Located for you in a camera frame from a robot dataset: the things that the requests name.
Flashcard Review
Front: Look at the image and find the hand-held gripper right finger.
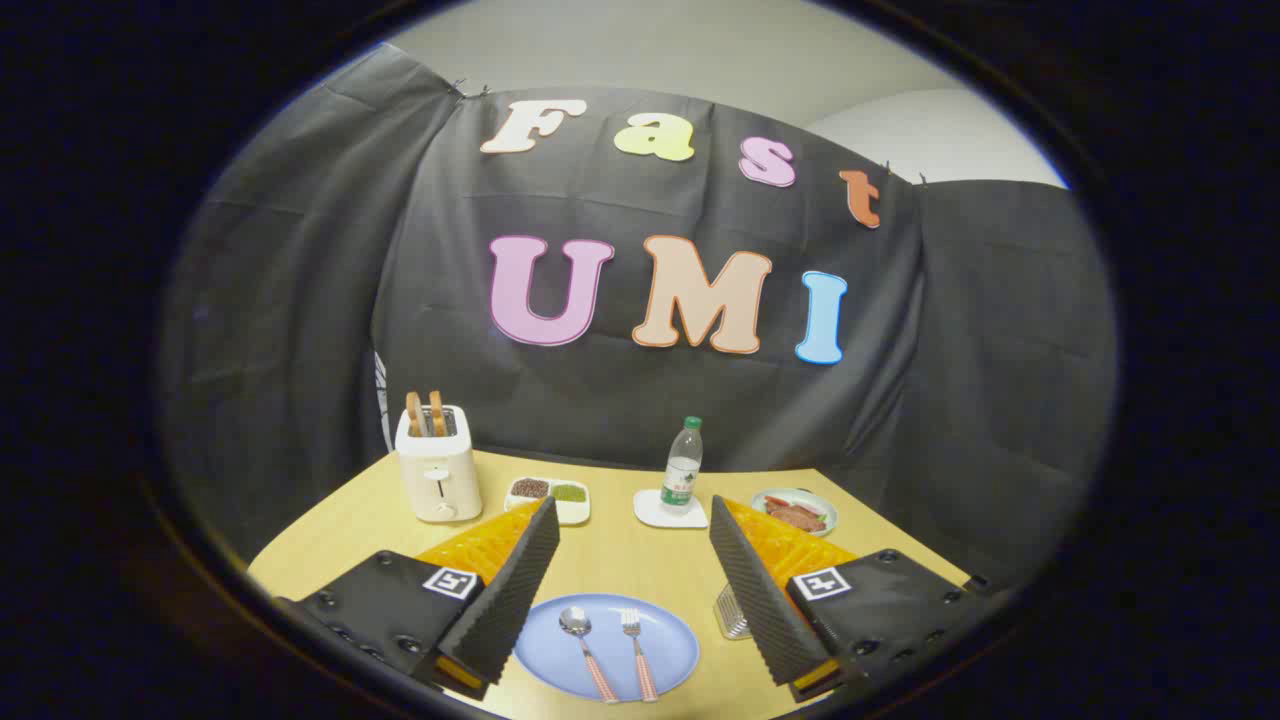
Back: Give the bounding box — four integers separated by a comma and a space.
708, 494, 1001, 703

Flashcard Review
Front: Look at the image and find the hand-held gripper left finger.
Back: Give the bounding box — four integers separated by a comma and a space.
275, 497, 561, 701

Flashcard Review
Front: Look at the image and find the spoon with red checked handle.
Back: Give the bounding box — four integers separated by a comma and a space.
558, 606, 621, 703

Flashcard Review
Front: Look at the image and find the pale green plate of meat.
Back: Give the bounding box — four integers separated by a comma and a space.
751, 487, 839, 538

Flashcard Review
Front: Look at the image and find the white divided bean dish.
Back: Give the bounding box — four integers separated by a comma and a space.
504, 476, 591, 526

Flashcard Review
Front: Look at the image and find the white square coaster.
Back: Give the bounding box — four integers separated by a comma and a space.
633, 487, 709, 530

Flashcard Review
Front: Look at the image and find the clear green-capped water bottle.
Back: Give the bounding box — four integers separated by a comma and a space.
660, 416, 704, 513

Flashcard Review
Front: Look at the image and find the metal wire cutlery basket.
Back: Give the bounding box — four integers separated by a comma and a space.
714, 583, 753, 641

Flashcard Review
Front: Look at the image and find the cream white toaster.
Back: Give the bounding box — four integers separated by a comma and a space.
395, 405, 484, 524

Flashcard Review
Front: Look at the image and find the fork with red checked handle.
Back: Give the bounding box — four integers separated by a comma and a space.
620, 608, 660, 703

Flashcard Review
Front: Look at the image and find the blue round plate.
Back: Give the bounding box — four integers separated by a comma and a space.
513, 594, 700, 702

